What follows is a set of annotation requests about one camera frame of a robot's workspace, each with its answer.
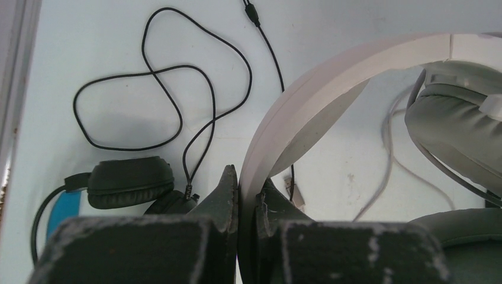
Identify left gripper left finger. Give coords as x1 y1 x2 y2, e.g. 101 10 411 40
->
28 165 239 283

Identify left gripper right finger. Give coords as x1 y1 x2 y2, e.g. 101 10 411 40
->
255 180 451 283

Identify white headphones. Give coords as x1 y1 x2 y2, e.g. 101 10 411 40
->
237 33 501 283

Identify black blue headphones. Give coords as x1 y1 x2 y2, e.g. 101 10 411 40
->
30 156 199 264

